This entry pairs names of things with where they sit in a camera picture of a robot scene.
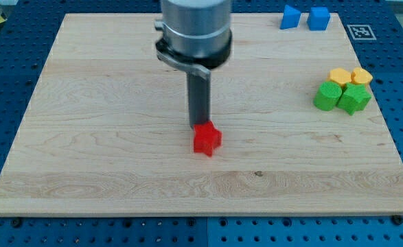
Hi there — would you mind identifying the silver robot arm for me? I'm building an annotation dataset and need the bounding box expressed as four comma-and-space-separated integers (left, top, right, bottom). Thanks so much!
154, 0, 232, 81

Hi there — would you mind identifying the red star block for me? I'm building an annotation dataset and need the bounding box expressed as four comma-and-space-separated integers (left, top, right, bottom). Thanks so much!
193, 121, 222, 157

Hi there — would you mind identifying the green star block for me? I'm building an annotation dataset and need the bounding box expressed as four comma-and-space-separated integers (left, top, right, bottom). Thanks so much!
336, 83, 371, 115

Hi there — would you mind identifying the grey pusher rod tool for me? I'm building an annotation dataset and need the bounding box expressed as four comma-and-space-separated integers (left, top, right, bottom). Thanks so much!
187, 73, 211, 128

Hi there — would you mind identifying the green cylinder block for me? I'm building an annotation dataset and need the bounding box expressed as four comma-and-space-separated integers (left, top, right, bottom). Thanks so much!
313, 81, 342, 111

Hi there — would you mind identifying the blue triangle block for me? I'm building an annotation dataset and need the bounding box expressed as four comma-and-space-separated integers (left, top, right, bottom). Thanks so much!
280, 5, 301, 30

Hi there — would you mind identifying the yellow hexagon block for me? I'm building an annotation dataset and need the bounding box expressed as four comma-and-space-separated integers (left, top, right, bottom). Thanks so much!
327, 67, 352, 89

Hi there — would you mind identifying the blue cube block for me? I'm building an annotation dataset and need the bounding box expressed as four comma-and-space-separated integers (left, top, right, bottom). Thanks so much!
307, 7, 331, 31

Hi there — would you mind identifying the yellow heart block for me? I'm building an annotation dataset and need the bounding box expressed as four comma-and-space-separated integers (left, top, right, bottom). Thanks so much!
351, 67, 373, 85

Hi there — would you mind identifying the fiducial marker tag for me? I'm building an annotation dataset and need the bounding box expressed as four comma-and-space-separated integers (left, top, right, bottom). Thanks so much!
347, 24, 376, 40

